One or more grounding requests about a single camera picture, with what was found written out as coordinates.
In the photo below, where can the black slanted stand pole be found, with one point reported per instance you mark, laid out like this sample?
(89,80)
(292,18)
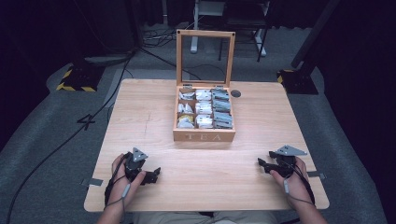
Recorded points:
(314,34)

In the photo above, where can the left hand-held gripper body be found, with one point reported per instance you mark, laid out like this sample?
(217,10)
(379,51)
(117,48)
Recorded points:
(134,163)

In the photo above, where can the person's beige trousers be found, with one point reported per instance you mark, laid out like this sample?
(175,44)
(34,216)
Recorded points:
(174,217)

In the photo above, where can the person's left hand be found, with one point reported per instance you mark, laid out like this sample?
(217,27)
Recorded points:
(120,186)

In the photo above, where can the grey tape strip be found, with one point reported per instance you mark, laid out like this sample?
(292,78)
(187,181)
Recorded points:
(96,182)
(316,174)

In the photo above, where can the white desk frame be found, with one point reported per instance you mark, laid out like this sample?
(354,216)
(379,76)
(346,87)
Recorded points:
(199,18)

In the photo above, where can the wooden tea box with lid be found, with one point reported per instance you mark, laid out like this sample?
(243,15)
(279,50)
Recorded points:
(204,135)

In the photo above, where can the row of grey tea packets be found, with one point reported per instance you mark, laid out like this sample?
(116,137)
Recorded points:
(222,105)

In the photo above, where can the hazard-striped black stand base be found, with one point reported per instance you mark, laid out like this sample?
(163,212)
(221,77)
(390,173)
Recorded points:
(299,82)
(79,79)

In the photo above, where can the person's right hand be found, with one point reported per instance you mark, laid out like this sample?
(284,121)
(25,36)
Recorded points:
(295,188)

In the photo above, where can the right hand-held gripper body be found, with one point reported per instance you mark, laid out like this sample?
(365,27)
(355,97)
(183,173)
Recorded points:
(286,161)

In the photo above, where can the row of white tea packets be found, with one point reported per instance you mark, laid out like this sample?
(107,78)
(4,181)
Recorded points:
(203,108)

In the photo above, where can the white and yellow tea bags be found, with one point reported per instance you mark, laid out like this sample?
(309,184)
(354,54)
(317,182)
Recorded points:
(186,123)

